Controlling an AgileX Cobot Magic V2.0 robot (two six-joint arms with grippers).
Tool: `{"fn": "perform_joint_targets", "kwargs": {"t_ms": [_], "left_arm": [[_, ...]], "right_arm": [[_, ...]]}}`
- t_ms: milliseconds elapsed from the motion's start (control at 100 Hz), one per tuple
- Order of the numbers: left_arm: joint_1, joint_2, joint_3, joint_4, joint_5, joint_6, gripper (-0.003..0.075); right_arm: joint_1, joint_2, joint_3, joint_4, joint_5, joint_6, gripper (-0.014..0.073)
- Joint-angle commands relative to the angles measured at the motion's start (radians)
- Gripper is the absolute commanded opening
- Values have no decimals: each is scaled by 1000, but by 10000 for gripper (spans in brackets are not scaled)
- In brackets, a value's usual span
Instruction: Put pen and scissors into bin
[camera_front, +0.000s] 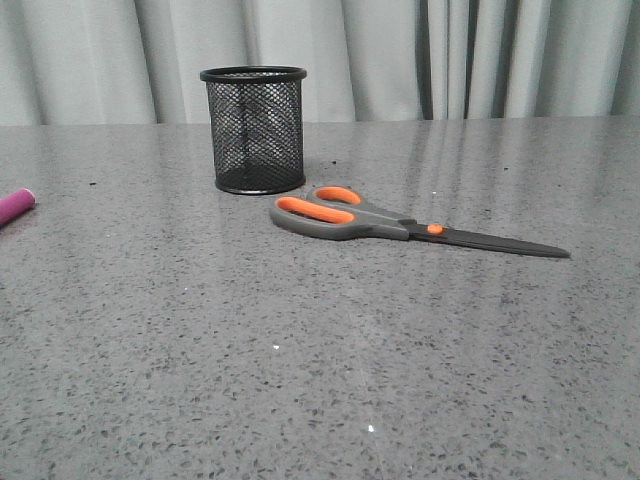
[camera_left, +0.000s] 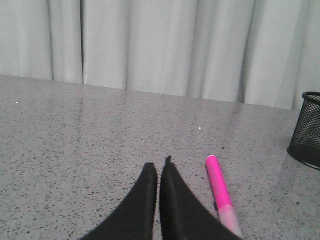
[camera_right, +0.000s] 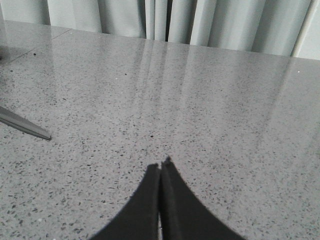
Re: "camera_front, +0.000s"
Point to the grey orange handled scissors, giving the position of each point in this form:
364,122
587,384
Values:
339,213

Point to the grey curtain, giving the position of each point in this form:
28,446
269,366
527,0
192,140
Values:
118,62

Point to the magenta pen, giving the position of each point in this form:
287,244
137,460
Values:
15,204

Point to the black mesh pen cup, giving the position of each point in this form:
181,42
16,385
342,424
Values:
256,128

